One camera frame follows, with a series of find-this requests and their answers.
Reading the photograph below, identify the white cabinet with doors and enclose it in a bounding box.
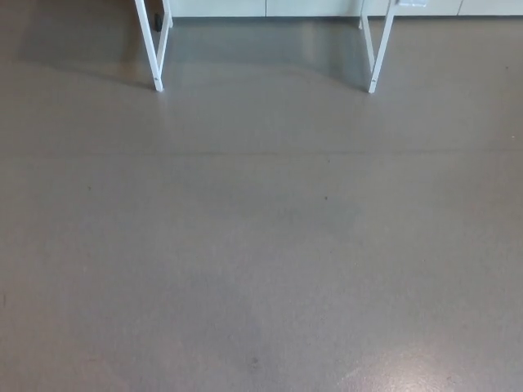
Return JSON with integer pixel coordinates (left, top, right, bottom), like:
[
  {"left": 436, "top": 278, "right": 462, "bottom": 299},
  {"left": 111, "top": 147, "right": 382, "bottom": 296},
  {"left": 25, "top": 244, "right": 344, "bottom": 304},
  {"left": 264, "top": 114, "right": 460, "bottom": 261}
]
[{"left": 168, "top": 0, "right": 523, "bottom": 19}]

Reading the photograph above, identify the white metal-frame table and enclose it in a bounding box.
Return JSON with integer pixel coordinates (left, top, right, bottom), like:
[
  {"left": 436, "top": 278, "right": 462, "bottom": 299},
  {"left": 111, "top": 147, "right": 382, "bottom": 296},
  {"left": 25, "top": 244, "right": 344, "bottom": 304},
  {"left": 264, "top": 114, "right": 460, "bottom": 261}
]
[{"left": 134, "top": 0, "right": 398, "bottom": 95}]

